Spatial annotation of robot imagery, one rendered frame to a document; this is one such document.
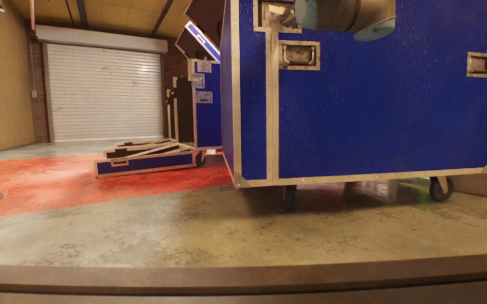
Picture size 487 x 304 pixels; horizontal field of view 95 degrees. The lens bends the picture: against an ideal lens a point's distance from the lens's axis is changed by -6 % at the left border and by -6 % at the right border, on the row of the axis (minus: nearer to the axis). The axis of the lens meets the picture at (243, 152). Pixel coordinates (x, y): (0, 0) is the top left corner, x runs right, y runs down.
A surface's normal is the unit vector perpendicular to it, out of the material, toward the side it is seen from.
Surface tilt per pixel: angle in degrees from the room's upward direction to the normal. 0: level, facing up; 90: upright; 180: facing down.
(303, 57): 90
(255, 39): 90
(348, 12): 120
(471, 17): 90
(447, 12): 90
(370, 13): 116
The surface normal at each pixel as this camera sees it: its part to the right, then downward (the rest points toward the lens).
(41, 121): 0.50, 0.09
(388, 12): 0.22, 0.11
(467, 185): -0.87, 0.07
